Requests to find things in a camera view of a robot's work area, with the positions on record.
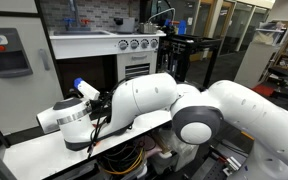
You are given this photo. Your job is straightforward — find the pink plastic item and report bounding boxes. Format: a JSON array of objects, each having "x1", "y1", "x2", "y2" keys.
[{"x1": 139, "y1": 134, "x2": 164, "y2": 160}]

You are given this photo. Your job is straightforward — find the white storage container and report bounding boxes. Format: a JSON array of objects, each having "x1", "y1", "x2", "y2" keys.
[{"x1": 149, "y1": 143, "x2": 200, "y2": 175}]

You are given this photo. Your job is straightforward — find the clear plastic cable bin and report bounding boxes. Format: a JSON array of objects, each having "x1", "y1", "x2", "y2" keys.
[{"x1": 96, "y1": 141, "x2": 149, "y2": 178}]

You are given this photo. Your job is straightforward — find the toy faucet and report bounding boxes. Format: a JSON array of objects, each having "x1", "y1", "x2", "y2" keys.
[{"x1": 61, "y1": 0, "x2": 92, "y2": 33}]

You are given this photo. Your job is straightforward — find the white toy refrigerator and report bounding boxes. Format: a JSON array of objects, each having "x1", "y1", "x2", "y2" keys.
[{"x1": 0, "y1": 0, "x2": 70, "y2": 138}]

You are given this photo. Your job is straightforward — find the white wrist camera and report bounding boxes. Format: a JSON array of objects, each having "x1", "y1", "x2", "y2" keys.
[{"x1": 72, "y1": 77, "x2": 101, "y2": 101}]

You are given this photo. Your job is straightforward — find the yellow cable bundle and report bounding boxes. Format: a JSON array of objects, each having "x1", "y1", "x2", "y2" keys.
[{"x1": 102, "y1": 146, "x2": 146, "y2": 176}]

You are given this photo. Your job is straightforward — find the metal basket with handle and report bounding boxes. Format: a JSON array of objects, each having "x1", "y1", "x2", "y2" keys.
[{"x1": 138, "y1": 7, "x2": 177, "y2": 35}]

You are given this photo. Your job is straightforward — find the clear plastic bag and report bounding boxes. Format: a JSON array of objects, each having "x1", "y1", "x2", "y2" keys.
[{"x1": 156, "y1": 126, "x2": 185, "y2": 155}]

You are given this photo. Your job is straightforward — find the silver toy pot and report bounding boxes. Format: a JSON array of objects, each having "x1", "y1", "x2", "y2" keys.
[{"x1": 112, "y1": 16, "x2": 136, "y2": 35}]

